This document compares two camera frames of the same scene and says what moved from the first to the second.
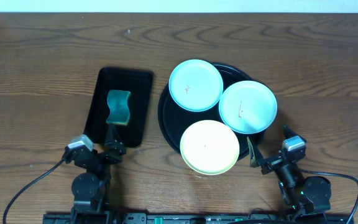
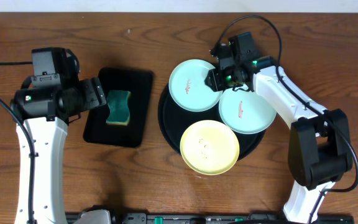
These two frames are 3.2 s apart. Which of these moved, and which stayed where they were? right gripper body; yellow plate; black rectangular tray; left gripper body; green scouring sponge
Moved: right gripper body; left gripper body
Stayed: black rectangular tray; green scouring sponge; yellow plate
